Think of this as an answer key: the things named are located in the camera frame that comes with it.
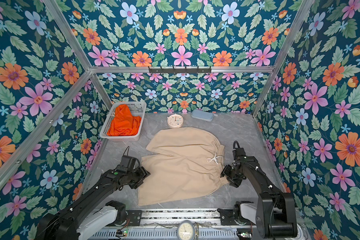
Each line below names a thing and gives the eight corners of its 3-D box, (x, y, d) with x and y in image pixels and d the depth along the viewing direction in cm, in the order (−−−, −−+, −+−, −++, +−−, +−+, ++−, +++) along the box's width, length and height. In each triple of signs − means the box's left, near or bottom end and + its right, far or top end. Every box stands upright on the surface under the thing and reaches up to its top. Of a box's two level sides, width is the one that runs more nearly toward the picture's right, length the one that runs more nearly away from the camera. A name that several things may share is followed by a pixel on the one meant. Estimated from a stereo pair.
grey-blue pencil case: (190, 118, 119) (190, 116, 117) (192, 110, 125) (192, 108, 123) (212, 122, 117) (213, 120, 115) (214, 113, 122) (214, 111, 120)
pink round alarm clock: (166, 128, 112) (166, 126, 110) (168, 115, 120) (167, 113, 118) (182, 128, 112) (182, 126, 110) (183, 115, 120) (183, 113, 118)
